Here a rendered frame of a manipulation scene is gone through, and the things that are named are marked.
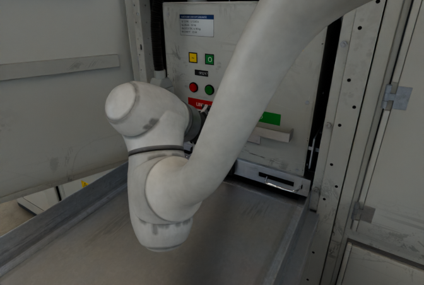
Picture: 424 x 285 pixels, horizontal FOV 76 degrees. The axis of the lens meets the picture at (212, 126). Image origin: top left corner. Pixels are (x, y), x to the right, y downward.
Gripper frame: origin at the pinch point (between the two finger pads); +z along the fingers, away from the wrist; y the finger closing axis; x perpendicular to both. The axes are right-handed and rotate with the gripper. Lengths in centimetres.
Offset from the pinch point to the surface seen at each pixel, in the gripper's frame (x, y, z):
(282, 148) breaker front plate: 16.6, -0.8, 7.8
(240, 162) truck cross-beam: 4.1, 6.8, 10.8
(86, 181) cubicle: -76, 38, 23
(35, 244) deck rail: -27, 38, -29
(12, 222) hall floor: -159, 94, 44
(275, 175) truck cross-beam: 15.9, 7.7, 11.3
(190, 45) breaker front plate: -15.1, -24.5, -5.8
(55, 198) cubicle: -111, 60, 36
